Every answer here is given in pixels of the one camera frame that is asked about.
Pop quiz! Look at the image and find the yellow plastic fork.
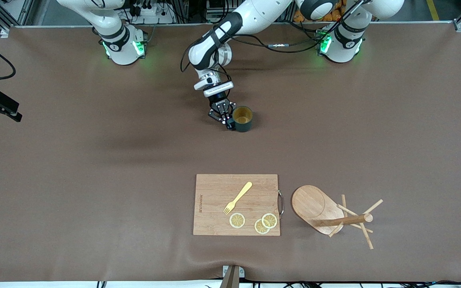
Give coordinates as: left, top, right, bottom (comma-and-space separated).
223, 182, 253, 215

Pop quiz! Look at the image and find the dark teal cup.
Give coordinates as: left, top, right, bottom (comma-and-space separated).
227, 106, 254, 133

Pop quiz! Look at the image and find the wooden cup rack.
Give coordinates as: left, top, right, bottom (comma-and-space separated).
291, 184, 384, 250

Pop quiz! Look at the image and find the orange packaged goods pile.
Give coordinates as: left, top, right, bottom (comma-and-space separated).
294, 0, 345, 23

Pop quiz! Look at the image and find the brown table mat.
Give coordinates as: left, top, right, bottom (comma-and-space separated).
0, 22, 461, 282

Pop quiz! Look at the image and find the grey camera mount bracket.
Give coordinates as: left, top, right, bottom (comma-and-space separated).
220, 265, 246, 288

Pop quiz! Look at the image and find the wooden cutting board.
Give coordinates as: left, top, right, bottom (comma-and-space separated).
193, 174, 285, 236

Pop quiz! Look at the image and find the white power strip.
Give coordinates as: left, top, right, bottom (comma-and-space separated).
126, 0, 177, 24

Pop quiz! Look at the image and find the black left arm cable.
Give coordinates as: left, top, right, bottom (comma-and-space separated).
180, 0, 361, 73

